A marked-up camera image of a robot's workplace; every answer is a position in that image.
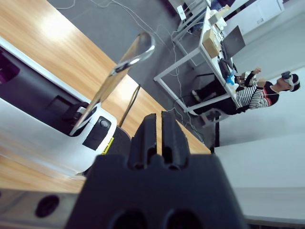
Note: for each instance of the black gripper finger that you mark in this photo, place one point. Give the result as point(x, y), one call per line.
point(174, 143)
point(143, 143)

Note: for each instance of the silver coffee machine lever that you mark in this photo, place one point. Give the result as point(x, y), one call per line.
point(140, 47)

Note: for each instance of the white capsule coffee machine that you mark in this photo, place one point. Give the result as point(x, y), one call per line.
point(35, 133)

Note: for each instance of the clear water tank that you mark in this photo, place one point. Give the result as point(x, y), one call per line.
point(120, 140)

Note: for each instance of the grey chair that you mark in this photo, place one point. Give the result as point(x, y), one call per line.
point(209, 117)

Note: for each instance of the blue bag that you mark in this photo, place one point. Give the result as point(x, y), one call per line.
point(230, 78)

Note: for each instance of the person in striped sweater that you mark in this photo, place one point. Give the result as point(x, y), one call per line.
point(252, 97)

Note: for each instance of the black bag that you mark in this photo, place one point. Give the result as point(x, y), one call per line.
point(225, 66)

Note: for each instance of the small cardboard box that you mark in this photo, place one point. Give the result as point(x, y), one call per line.
point(210, 44)

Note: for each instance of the grey laptop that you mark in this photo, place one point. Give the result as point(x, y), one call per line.
point(234, 40)

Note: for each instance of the white VR headset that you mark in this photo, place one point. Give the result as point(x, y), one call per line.
point(287, 76)

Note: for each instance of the white power strip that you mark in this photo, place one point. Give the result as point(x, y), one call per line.
point(181, 12)

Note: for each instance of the white cabinet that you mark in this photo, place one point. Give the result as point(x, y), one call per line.
point(262, 12)

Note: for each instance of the white frame desk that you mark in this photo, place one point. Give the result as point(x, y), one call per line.
point(177, 62)

